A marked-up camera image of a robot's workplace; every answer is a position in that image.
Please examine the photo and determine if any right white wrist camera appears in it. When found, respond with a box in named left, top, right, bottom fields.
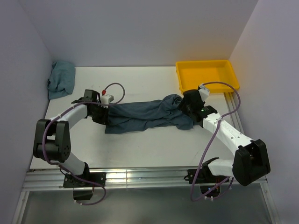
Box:
left=198, top=84, right=210, bottom=99

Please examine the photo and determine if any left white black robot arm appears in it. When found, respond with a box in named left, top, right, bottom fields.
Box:
left=33, top=90, right=114, bottom=186

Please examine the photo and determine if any light blue crumpled t-shirt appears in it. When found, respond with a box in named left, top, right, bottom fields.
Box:
left=47, top=60, right=75, bottom=100

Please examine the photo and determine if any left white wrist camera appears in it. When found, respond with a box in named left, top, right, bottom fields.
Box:
left=100, top=90, right=114, bottom=105

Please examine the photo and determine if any aluminium front rail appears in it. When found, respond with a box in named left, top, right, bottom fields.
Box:
left=22, top=168, right=268, bottom=192

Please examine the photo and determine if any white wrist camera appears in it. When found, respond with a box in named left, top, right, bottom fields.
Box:
left=100, top=90, right=114, bottom=105
left=198, top=84, right=210, bottom=99

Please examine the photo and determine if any dark teal t-shirt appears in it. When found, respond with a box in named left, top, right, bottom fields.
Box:
left=105, top=94, right=195, bottom=134

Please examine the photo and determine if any yellow plastic tray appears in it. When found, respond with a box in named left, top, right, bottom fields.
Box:
left=176, top=60, right=240, bottom=92

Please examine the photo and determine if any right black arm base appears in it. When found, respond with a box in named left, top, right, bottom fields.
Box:
left=184, top=169, right=226, bottom=194

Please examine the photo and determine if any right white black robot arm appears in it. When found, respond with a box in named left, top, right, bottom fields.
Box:
left=178, top=88, right=271, bottom=186

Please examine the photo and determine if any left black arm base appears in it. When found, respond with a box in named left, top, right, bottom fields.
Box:
left=63, top=172, right=107, bottom=201

